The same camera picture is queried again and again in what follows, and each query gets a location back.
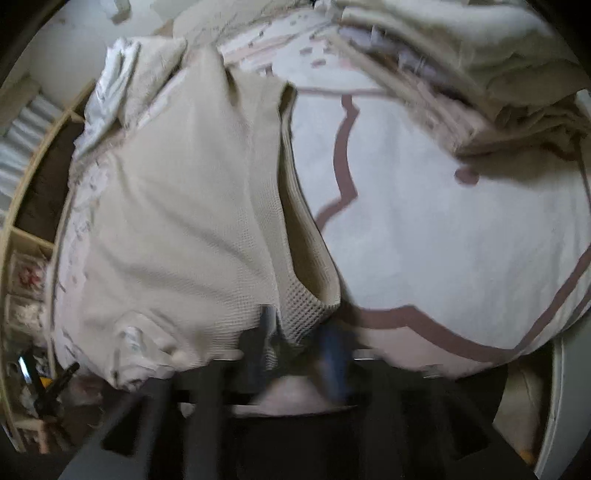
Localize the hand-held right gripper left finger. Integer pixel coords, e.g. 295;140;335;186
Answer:
60;305;282;480

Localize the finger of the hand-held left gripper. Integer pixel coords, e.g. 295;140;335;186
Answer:
17;357;51;418
36;361;81;411

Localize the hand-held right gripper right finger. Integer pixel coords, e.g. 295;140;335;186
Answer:
318;323;539;480

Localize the beige waffle knit garment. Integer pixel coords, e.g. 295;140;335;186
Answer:
51;46;342;393

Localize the stack of light folded clothes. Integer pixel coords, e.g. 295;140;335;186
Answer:
323;0;591;160

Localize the white flower ornament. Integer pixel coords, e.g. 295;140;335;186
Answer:
4;295;47;342

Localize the wooden bedside shelf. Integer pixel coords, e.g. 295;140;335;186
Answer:
0;78;98;455

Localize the bear printed bed sheet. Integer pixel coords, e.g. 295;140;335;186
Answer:
48;4;591;384

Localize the white bed base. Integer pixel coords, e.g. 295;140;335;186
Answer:
538;323;591;480

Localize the pale grey curtain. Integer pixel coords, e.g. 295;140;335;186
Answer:
0;90;63;208

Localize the fluffy beige pillow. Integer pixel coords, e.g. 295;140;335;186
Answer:
117;37;188;134

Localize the white crumpled garment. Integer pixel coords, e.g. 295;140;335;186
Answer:
74;37;141;158

